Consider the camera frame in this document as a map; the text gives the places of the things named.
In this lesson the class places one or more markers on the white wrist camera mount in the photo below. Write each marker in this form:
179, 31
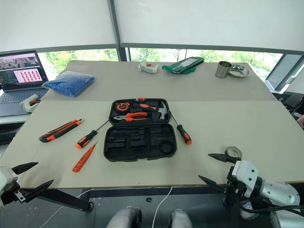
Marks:
6, 177
247, 172

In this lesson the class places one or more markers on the black electrical tape roll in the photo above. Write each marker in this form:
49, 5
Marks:
228, 150

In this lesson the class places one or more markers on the black chair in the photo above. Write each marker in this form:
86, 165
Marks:
293, 102

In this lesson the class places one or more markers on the silver robot right leg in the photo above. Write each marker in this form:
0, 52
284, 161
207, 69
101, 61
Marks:
180, 219

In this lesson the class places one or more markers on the orange voltage tester pen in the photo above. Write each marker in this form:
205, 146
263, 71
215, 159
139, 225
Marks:
83, 159

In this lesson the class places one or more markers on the open grey window pane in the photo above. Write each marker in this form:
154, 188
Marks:
282, 71

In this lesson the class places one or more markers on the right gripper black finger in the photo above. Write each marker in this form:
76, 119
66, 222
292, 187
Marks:
225, 158
216, 185

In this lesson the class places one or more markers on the silver robot leg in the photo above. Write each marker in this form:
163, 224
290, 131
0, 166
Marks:
124, 218
180, 219

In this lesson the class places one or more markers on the orange black utility knife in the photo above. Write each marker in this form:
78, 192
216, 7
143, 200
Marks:
59, 131

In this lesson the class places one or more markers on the open grey laptop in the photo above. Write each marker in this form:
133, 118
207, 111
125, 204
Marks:
19, 71

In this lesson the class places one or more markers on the green flat package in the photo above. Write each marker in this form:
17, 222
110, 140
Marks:
183, 65

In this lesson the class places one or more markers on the silver robot left leg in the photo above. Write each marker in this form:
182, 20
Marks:
124, 218

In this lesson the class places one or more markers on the blue cloth bundle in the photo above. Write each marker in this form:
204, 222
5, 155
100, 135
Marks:
69, 83

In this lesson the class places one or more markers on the stainless steel dish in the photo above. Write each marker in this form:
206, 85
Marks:
240, 72

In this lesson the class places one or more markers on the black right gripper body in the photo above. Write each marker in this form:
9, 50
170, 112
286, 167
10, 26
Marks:
237, 188

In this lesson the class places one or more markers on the grey window frame post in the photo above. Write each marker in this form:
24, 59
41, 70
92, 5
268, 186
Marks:
122, 53

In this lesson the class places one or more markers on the wide white roller blind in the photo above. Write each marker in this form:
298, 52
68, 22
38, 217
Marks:
209, 21

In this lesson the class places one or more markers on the white glue gun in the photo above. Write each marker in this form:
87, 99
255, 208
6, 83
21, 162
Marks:
148, 67
29, 103

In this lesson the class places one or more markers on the stainless steel cup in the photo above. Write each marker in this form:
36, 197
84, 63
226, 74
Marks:
222, 70

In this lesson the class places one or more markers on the black tool case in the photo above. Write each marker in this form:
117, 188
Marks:
140, 145

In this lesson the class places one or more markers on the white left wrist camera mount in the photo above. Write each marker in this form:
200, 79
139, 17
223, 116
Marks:
6, 177

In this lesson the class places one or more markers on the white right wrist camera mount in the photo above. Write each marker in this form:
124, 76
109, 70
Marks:
247, 172

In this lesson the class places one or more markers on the small black floor object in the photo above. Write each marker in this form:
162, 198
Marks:
149, 199

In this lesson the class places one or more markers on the orange black tape measure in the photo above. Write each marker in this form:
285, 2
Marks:
122, 106

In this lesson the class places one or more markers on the seated person in black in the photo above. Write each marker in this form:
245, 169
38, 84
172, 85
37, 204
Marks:
301, 121

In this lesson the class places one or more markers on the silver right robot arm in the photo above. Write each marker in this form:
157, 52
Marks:
278, 194

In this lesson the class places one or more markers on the black table leg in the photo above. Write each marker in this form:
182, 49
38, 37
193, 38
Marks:
66, 198

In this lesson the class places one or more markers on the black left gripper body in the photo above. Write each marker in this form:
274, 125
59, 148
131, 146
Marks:
12, 192

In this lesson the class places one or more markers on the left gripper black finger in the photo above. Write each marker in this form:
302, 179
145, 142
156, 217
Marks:
23, 167
38, 190

